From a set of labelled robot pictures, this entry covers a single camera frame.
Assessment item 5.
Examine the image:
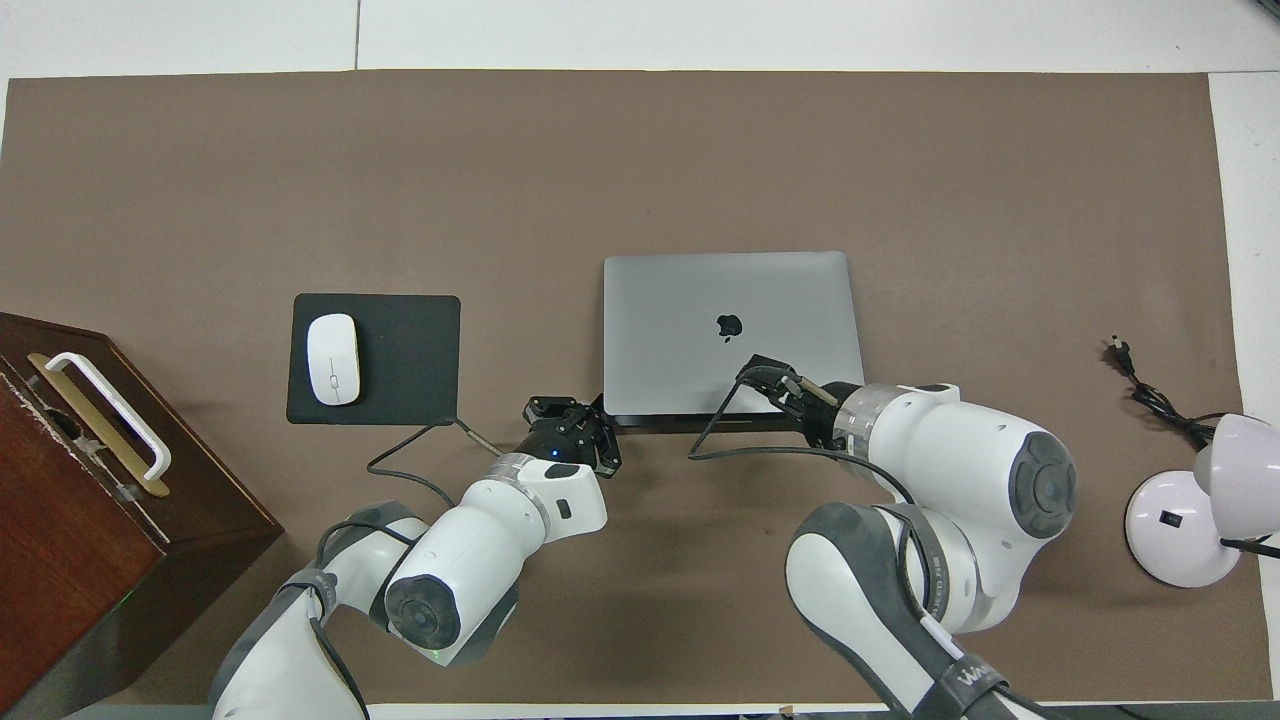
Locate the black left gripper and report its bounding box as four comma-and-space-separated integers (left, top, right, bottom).
515, 395, 623, 476

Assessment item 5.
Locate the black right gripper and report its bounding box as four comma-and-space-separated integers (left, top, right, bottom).
740, 355, 851, 446

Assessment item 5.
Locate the silver laptop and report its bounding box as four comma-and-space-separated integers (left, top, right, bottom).
603, 251, 866, 434

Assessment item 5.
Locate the black mouse pad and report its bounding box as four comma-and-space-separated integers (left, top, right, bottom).
286, 293, 462, 427

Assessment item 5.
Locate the white computer mouse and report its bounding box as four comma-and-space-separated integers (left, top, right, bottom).
305, 313, 362, 407

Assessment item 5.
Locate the brown paper table mat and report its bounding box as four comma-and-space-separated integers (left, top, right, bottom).
0, 68, 1273, 706

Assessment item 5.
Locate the white desk lamp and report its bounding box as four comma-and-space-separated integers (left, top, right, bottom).
1124, 413, 1280, 589

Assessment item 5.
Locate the dark brown wooden box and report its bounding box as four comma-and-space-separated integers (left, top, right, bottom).
0, 311, 285, 716

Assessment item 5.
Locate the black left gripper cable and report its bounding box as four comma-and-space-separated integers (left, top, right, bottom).
367, 418, 501, 506

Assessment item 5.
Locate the black lamp power cable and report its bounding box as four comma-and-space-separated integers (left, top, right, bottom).
1105, 336, 1216, 448

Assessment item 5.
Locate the white box handle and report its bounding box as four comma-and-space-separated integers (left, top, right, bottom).
44, 351, 173, 483

